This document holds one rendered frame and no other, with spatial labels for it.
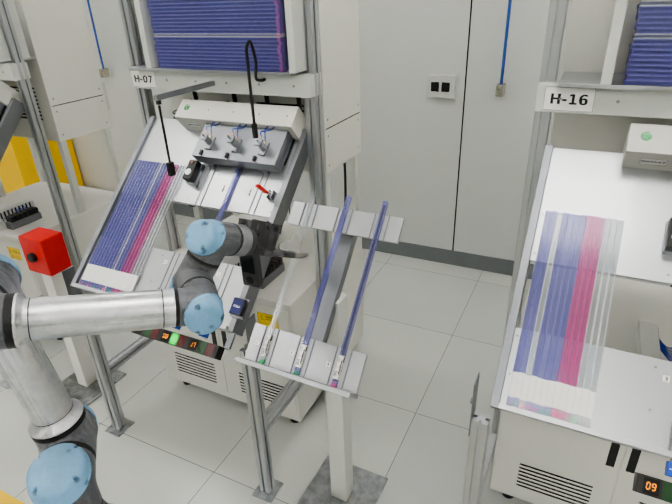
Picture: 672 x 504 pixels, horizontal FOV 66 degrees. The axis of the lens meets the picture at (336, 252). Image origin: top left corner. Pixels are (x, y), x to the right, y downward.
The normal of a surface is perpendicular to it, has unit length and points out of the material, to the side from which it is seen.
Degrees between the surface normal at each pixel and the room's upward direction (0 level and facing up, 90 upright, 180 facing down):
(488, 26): 90
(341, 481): 90
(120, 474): 0
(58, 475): 8
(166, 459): 0
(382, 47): 90
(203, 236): 63
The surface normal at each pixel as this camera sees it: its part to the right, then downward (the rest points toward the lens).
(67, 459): 0.01, -0.83
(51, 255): 0.90, 0.17
